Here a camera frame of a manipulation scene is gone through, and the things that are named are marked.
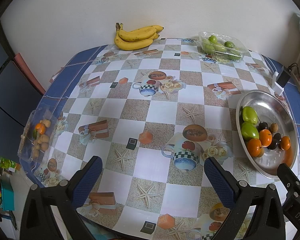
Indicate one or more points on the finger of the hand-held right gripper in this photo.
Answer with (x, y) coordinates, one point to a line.
(296, 200)

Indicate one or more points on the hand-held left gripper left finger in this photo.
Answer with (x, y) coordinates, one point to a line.
(88, 180)

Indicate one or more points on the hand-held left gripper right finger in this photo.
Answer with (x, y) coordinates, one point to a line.
(221, 182)

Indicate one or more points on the tan longan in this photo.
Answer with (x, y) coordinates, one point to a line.
(273, 127)
(260, 155)

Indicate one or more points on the large orange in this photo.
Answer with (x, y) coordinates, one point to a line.
(265, 137)
(254, 147)

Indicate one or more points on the small orange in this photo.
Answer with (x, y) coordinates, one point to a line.
(285, 143)

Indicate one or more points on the large green jujube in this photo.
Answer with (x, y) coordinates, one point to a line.
(249, 131)
(249, 115)

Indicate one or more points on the round metal basin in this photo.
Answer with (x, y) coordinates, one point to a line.
(277, 107)

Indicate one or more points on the pile of boxed longans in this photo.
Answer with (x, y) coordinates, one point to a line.
(41, 141)

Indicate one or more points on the clear plastic longan box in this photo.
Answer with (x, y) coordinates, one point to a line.
(32, 152)

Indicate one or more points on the orange beside longans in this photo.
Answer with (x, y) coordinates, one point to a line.
(40, 129)

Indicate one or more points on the teal box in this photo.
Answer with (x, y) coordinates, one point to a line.
(8, 196)

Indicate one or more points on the green printed packet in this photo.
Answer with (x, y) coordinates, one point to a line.
(7, 163)

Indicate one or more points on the checkered printed tablecloth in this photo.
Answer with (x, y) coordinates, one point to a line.
(152, 110)

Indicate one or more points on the white charger stand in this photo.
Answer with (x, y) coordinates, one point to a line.
(277, 87)

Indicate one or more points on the reddish brown board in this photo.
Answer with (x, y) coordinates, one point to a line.
(30, 75)

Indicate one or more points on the black charger block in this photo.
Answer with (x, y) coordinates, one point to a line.
(283, 76)

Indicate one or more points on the dark blue cabinet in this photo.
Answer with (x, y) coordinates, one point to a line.
(5, 85)

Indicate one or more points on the pile of small green jujubes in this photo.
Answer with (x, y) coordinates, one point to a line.
(221, 47)

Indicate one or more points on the clear plastic fruit box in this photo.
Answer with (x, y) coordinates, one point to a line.
(221, 46)

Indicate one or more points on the yellow banana bunch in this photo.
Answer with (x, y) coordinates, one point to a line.
(135, 38)

